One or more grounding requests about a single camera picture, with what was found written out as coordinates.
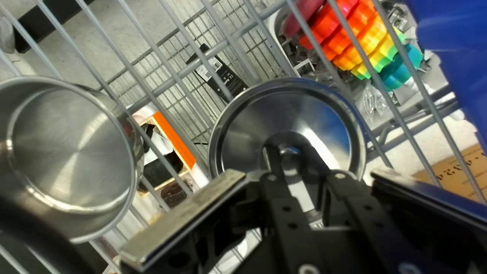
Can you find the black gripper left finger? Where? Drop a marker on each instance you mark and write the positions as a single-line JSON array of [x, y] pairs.
[[290, 223]]

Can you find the clear toy container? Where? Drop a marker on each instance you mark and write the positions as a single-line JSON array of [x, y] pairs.
[[378, 101]]

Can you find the black device with label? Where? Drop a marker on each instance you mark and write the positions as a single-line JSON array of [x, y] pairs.
[[223, 76]]

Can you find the steel pot lid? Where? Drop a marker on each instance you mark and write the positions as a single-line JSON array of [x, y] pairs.
[[314, 115]]

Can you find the small steel pot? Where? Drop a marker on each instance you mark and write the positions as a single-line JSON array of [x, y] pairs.
[[62, 157]]

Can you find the rainbow stacking toy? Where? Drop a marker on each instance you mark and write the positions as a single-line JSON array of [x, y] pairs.
[[366, 40]]

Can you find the white box with orange edge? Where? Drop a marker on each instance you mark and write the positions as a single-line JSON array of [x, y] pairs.
[[176, 146]]

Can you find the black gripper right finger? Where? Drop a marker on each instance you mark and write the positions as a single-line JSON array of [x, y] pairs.
[[366, 223]]

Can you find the open cardboard box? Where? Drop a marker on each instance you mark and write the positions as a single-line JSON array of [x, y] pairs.
[[457, 175]]

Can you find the blue plastic bin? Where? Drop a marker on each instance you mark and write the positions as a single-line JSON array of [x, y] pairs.
[[457, 55]]

